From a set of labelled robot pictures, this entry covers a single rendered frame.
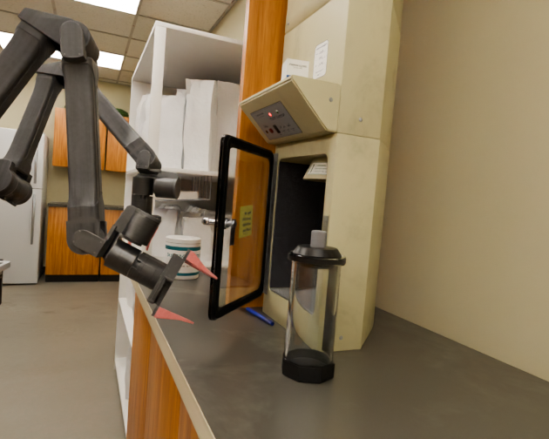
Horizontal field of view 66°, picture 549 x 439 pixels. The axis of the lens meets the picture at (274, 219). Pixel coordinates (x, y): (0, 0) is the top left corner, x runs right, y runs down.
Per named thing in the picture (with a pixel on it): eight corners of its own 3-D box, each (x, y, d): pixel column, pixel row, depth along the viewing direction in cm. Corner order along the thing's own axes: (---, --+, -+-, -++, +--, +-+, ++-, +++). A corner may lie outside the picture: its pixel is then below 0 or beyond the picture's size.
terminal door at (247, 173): (262, 295, 118) (274, 151, 116) (210, 322, 90) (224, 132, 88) (260, 294, 119) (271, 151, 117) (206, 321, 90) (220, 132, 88)
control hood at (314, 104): (274, 145, 118) (278, 109, 117) (337, 132, 88) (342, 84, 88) (235, 139, 113) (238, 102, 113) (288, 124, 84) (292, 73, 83)
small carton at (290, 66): (301, 93, 99) (302, 67, 98) (307, 89, 94) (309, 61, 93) (280, 91, 98) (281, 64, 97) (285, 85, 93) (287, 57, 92)
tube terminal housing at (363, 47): (336, 308, 130) (359, 54, 126) (410, 345, 101) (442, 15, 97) (261, 311, 120) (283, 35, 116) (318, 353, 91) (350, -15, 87)
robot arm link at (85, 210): (72, 47, 88) (53, 20, 77) (101, 47, 89) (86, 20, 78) (80, 254, 86) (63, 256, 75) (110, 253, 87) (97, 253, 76)
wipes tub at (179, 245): (193, 273, 168) (196, 235, 167) (202, 280, 156) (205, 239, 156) (160, 273, 163) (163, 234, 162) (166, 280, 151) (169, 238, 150)
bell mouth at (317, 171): (348, 185, 117) (349, 165, 117) (389, 185, 101) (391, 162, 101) (290, 178, 110) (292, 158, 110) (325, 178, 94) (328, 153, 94)
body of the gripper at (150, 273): (182, 257, 82) (147, 239, 81) (155, 305, 79) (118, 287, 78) (180, 260, 88) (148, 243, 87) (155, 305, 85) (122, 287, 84)
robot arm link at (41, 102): (53, 73, 135) (36, 52, 126) (93, 79, 135) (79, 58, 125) (1, 203, 122) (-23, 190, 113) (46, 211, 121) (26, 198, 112)
